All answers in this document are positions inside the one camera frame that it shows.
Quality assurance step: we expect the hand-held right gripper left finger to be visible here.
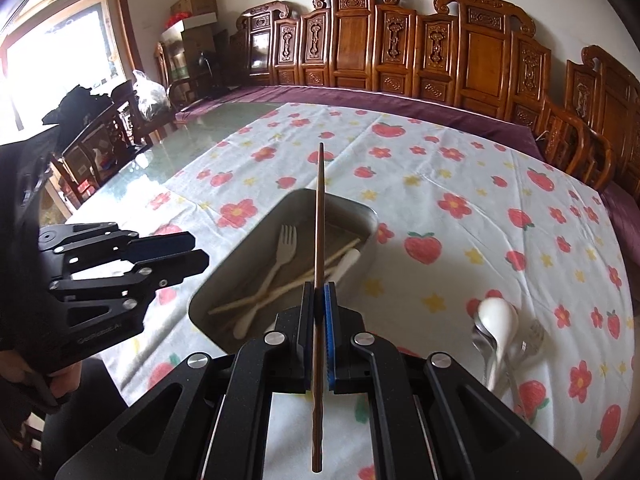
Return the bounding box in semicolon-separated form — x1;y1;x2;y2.
54;281;319;480

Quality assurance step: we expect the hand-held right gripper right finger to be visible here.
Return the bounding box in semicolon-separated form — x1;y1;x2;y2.
322;281;584;480

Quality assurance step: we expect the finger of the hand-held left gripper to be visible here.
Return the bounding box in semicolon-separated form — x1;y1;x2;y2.
37;220;197;269
47;249;210;357

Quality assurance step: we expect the bamboo chopstick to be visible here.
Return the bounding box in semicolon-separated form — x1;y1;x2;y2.
207;242;362;316
220;266;333;334

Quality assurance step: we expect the white plastic spoon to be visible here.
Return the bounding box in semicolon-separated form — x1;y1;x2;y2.
325;249;362;284

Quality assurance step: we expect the white plastic fork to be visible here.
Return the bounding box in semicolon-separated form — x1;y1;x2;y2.
234;224;299;339

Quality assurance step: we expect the dark brown chopstick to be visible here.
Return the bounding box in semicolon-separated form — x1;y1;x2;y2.
310;143;327;473

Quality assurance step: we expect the rectangular metal tin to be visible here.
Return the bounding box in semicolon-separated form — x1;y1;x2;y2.
189;188;379;357

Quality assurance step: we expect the person's left hand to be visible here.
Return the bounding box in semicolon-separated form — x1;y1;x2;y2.
0;347;84;416

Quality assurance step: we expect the dark wooden dining chair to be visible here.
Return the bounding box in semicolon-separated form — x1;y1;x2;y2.
47;102;154;202

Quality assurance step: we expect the clear plastic bag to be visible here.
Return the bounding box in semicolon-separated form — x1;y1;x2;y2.
132;69;174;122

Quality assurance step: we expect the metal spoon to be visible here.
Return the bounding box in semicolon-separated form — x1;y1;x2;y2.
471;322;501;387

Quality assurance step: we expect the black cloth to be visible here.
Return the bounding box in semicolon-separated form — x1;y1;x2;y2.
42;82;132;127

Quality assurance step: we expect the white ceramic spoon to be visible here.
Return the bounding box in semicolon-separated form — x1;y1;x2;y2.
474;297;520;394

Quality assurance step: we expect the person's dark clothing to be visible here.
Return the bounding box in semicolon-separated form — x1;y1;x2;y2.
30;355;151;480

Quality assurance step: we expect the strawberry flower print tablecloth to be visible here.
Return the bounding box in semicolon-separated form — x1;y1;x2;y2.
100;102;636;480

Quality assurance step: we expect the metal fork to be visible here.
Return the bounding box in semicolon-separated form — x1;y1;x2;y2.
504;317;546;412

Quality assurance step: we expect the white flat box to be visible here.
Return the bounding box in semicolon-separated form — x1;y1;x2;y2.
159;17;216;42

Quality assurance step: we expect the purple sofa cushion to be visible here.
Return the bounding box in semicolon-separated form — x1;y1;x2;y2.
175;85;547;162

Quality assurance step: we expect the brown cardboard box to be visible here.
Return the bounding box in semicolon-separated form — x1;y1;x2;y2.
170;0;219;19

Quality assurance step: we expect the carved wooden sofa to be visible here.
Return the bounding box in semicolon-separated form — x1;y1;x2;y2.
170;0;587;182

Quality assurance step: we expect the purple armchair cushion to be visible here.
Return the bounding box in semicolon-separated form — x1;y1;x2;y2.
599;182;640;282

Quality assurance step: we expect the carved wooden armchair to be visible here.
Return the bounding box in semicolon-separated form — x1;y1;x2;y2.
565;45;640;222

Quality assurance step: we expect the wooden window frame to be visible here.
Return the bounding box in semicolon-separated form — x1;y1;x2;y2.
0;0;138;132

